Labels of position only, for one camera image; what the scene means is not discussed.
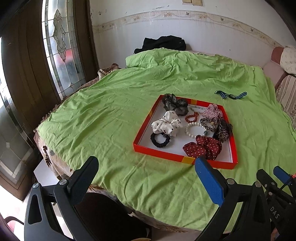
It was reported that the stained glass window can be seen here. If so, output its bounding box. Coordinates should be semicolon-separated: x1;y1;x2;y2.
41;0;86;100

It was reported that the striped floral quilt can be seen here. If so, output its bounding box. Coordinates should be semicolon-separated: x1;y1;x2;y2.
263;46;296;130

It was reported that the green bed sheet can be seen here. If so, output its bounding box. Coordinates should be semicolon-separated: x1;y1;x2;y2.
36;48;296;231

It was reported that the red jewelry tray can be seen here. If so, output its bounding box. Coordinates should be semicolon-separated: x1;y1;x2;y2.
133;95;238;169

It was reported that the beige light switch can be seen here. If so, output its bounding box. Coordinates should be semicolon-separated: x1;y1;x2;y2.
182;0;203;6

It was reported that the grey black lace scrunchie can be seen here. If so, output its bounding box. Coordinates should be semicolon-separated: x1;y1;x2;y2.
162;93;189;116

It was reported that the black clothing pile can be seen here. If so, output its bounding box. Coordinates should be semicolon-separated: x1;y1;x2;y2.
134;35;187;54

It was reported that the red polka dot scrunchie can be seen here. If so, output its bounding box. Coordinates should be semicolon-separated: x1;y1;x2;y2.
183;135;222;161

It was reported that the red bead bracelet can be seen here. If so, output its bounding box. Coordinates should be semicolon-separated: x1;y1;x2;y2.
184;111;200;123

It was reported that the white dotted scrunchie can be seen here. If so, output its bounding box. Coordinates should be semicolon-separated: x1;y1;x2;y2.
151;110;183;137

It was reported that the black braided hair tie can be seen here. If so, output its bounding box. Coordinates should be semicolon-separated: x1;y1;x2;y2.
150;132;171;148

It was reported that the white floral pillow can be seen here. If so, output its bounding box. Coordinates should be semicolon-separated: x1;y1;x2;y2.
280;45;296;75

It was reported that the pearl bracelet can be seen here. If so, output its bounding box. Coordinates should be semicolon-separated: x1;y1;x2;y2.
184;122;209;139

